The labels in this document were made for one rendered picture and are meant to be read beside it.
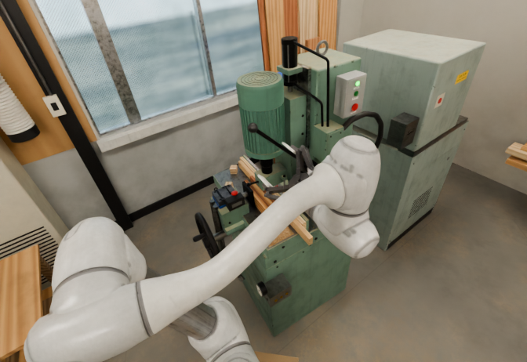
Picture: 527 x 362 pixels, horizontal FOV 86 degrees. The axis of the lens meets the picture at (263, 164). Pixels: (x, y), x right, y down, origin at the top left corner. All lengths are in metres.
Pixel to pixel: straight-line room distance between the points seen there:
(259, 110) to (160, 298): 0.69
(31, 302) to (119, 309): 1.42
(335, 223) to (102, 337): 0.49
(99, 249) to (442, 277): 2.16
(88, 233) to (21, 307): 1.32
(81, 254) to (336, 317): 1.67
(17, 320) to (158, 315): 1.42
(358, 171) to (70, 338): 0.57
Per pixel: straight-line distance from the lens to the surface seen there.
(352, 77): 1.14
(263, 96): 1.01
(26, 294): 2.06
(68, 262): 0.68
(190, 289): 0.60
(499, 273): 2.63
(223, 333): 1.08
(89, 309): 0.61
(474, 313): 2.36
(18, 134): 2.18
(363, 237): 0.68
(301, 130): 1.19
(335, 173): 0.58
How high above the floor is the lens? 1.87
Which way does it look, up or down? 37 degrees down
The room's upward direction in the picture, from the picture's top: 5 degrees counter-clockwise
